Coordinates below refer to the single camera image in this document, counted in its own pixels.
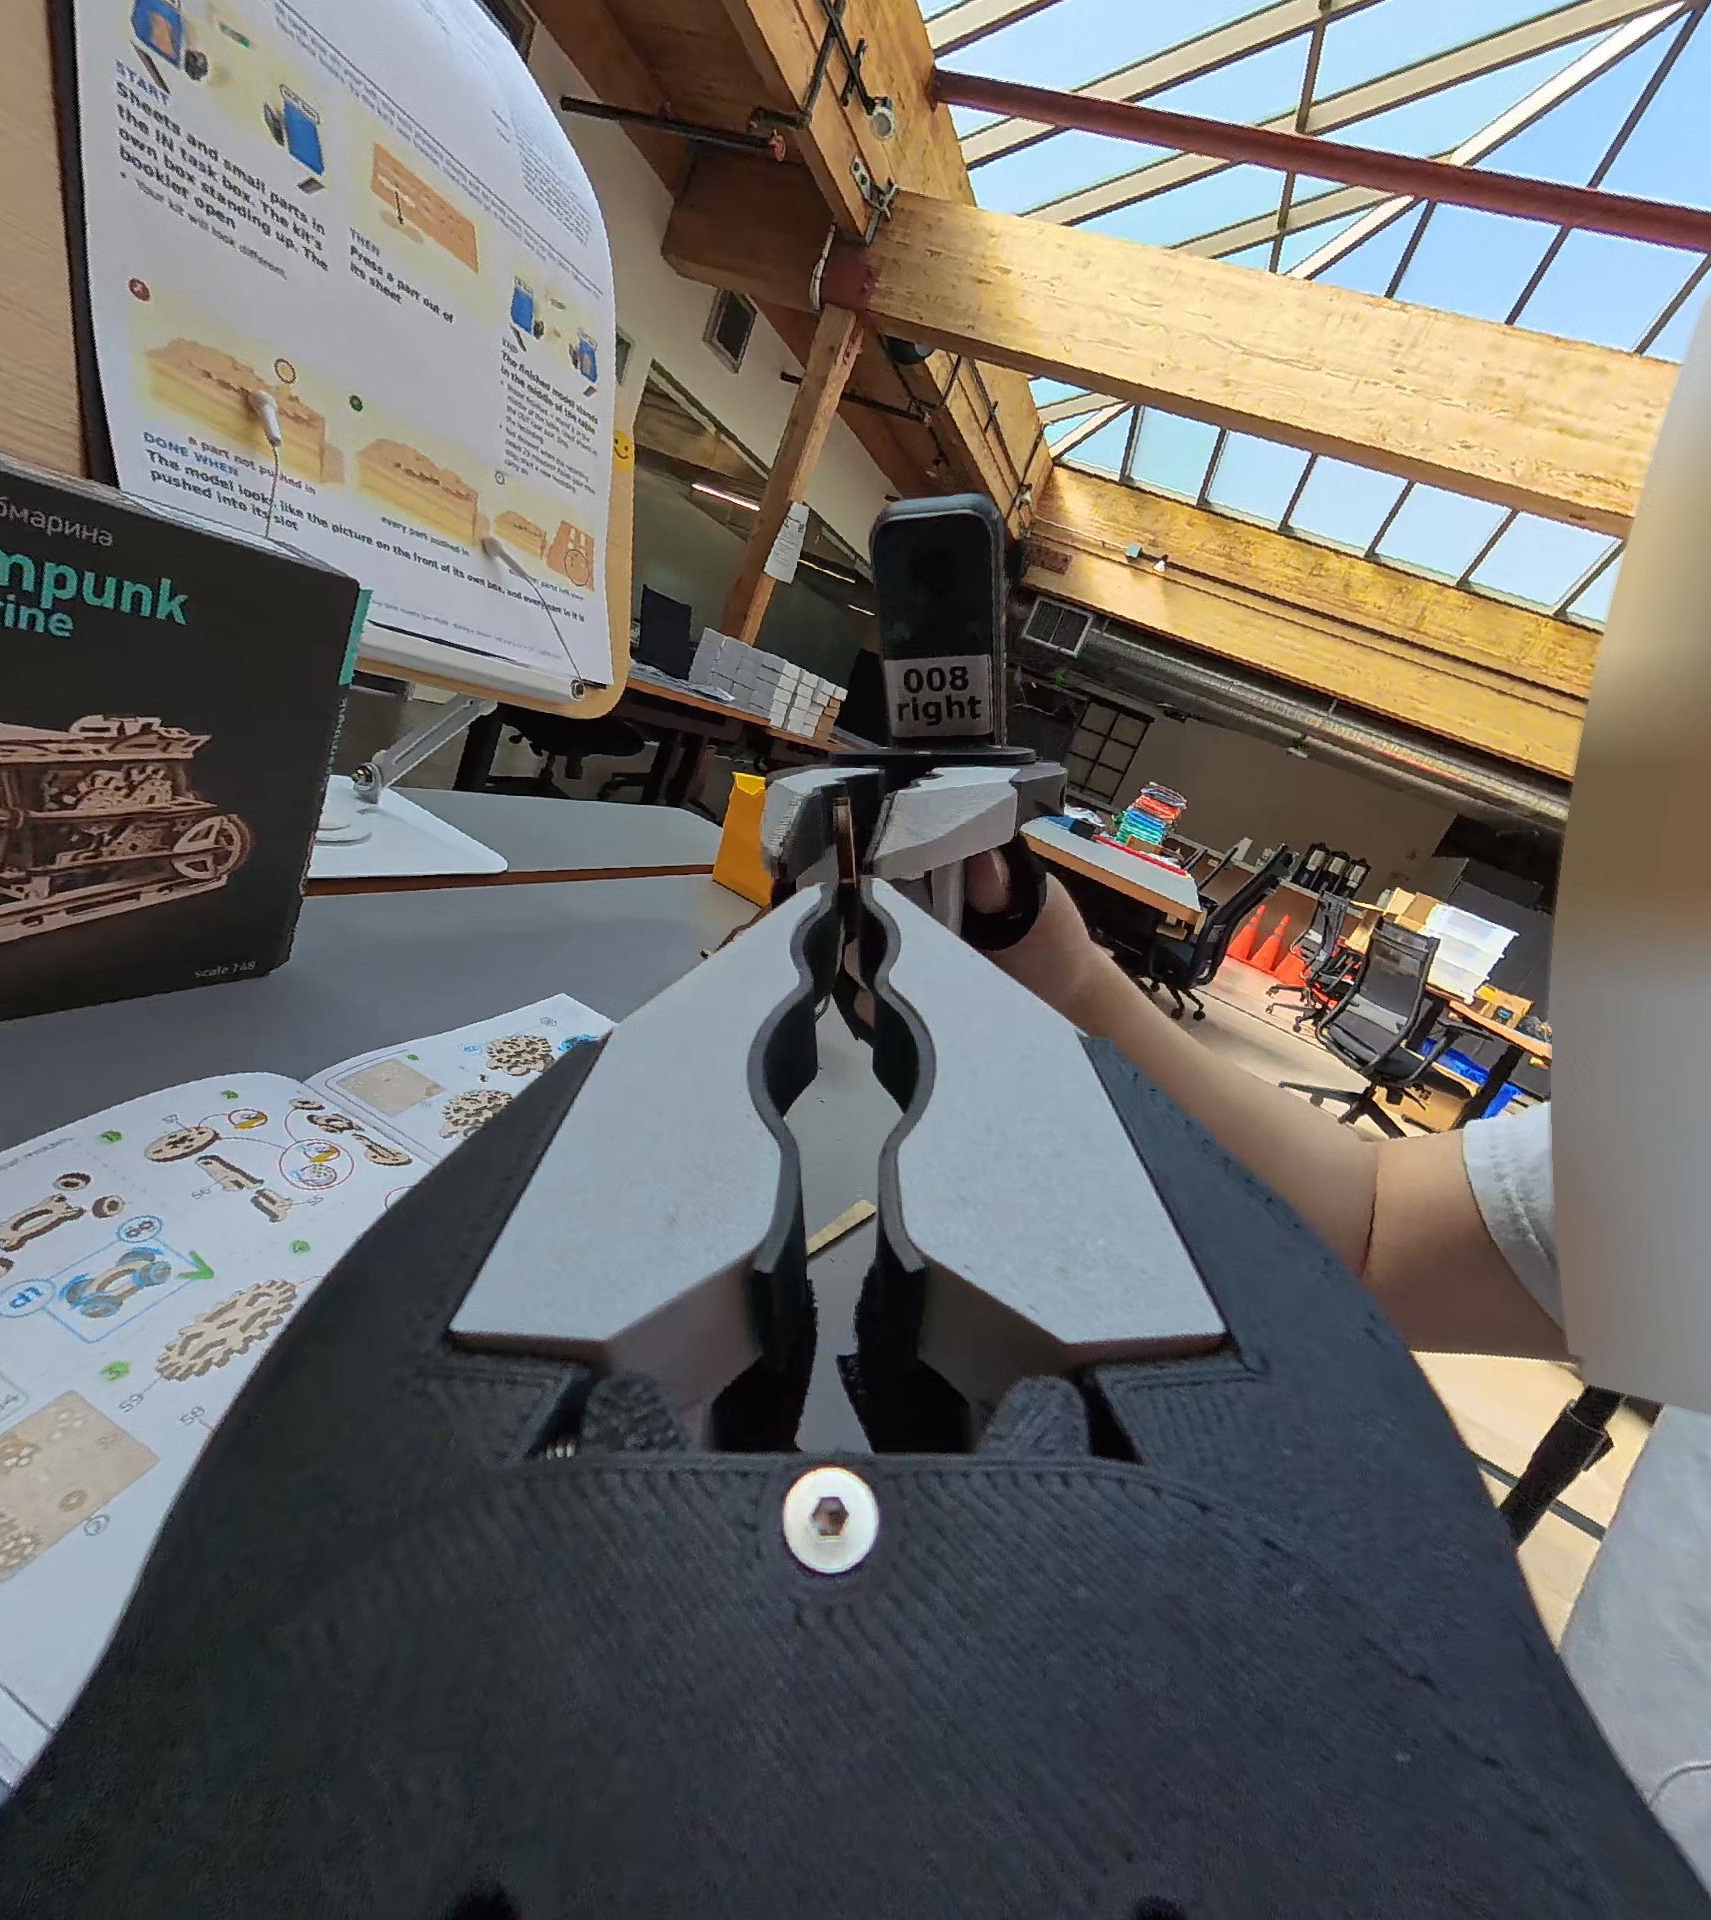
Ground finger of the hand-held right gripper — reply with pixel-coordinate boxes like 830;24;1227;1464
868;763;1068;889
760;767;858;889

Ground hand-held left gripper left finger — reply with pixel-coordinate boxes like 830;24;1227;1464
450;881;846;1452

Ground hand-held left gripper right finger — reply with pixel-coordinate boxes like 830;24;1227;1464
856;877;1231;1452

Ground person's right forearm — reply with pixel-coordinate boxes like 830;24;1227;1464
1096;960;1571;1361

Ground grey desk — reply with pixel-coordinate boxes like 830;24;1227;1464
0;786;888;1920

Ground person's right hand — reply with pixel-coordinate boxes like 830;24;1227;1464
968;842;1146;1040

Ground yellow plastic container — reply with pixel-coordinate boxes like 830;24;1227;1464
712;770;776;911

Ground stack of small white boxes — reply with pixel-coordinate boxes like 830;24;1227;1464
688;626;848;738

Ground background work table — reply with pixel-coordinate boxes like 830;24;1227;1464
1020;815;1211;935

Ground colourful stacked trays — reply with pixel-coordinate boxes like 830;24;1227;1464
1108;780;1195;858

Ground black mesh office chair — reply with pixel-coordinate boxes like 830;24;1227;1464
1277;913;1445;1137
1144;852;1295;1026

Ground white document stand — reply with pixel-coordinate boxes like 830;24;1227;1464
304;622;636;881

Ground blue storage bin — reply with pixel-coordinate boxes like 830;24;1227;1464
1437;1046;1543;1122

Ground stack of clear storage bins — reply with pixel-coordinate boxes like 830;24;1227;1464
1413;900;1519;1003

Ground open assembly instruction booklet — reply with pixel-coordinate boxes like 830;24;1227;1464
0;992;618;1788

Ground large printed instruction sheet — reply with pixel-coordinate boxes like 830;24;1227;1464
72;0;620;708

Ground black model kit box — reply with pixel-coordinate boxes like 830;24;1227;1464
0;415;366;1040

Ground black strap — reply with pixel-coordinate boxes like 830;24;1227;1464
1497;1384;1625;1550

